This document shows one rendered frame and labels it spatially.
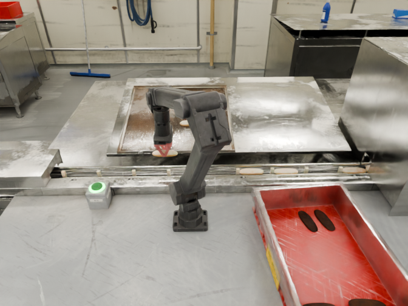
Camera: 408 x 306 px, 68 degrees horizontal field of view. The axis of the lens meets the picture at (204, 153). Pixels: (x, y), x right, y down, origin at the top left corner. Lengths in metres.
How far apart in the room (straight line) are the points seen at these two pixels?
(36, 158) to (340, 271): 1.16
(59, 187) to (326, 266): 0.97
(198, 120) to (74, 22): 4.49
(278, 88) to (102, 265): 1.22
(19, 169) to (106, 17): 3.80
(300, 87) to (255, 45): 2.89
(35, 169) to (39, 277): 0.42
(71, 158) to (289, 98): 1.10
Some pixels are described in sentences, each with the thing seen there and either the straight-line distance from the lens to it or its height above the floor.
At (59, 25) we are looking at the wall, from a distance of 5.16.
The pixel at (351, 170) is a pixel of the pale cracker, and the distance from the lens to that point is 1.37.
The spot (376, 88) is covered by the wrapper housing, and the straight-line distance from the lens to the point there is 1.34.
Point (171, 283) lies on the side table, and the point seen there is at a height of 0.82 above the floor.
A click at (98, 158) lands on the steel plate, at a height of 0.82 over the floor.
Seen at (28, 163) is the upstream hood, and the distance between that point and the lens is 1.35.
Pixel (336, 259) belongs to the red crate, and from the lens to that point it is 1.06.
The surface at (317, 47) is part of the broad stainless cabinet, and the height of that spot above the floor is 0.88.
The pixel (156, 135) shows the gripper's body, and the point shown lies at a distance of 1.13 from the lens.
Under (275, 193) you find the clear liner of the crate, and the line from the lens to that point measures 1.09.
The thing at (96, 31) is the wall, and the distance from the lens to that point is 5.00.
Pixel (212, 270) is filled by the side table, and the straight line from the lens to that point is 0.97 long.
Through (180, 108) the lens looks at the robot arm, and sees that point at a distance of 0.68.
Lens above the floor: 1.63
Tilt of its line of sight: 35 degrees down
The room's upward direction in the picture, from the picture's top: straight up
